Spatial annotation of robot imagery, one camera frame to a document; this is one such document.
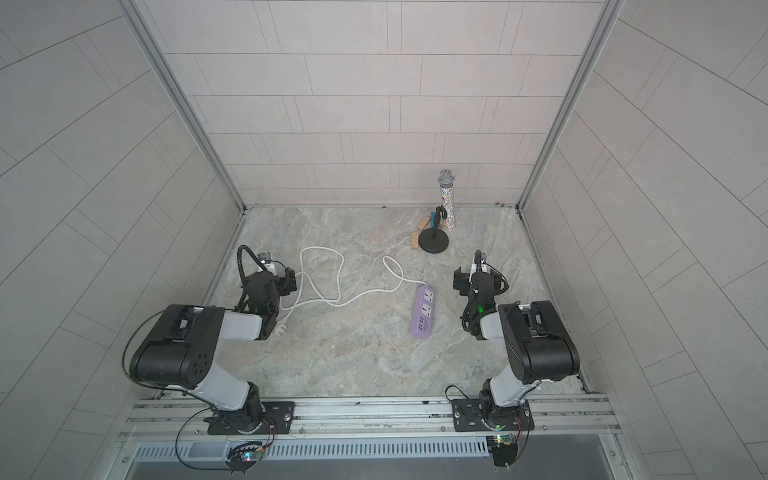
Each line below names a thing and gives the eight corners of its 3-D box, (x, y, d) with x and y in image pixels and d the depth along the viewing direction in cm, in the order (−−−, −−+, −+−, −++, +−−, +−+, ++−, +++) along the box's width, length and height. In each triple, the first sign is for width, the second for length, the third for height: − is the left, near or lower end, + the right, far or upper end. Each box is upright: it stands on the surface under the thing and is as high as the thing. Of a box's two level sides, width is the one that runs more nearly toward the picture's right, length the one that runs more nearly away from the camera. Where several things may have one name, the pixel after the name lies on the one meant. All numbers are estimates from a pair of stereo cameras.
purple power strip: (409, 337, 86) (409, 331, 83) (415, 290, 96) (416, 283, 92) (431, 341, 85) (432, 335, 82) (435, 293, 95) (437, 286, 92)
